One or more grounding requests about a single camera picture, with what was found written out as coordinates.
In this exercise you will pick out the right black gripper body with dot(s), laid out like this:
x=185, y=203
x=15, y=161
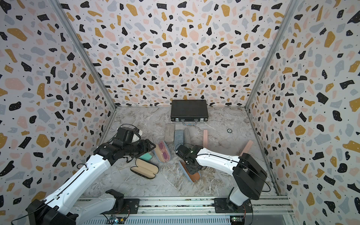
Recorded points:
x=190, y=169

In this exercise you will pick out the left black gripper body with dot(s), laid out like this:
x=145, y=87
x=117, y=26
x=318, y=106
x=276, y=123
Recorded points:
x=136, y=149

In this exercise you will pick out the grey case mint lining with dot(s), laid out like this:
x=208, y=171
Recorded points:
x=178, y=138

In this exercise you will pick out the pink glasses case grey lining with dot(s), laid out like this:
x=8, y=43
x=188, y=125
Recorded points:
x=205, y=138

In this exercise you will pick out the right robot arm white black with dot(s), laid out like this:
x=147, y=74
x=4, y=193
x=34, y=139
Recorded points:
x=249, y=176

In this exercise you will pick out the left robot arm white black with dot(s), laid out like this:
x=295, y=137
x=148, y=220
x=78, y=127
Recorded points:
x=59, y=208

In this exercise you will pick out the mint green glasses case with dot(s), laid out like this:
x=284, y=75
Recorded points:
x=146, y=157

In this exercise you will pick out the black case beige lining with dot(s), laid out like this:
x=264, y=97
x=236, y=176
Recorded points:
x=145, y=169

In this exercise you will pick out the closed pink glasses case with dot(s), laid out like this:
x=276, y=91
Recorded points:
x=247, y=148

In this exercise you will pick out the black ribbed briefcase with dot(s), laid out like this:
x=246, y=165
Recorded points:
x=189, y=111

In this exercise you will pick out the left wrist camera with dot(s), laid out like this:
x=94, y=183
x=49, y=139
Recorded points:
x=127, y=136

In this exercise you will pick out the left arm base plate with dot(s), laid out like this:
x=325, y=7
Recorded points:
x=125, y=206

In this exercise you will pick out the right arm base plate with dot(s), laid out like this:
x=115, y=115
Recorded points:
x=224, y=205

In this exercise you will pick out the aluminium front rail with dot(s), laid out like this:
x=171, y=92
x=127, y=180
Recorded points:
x=268, y=210

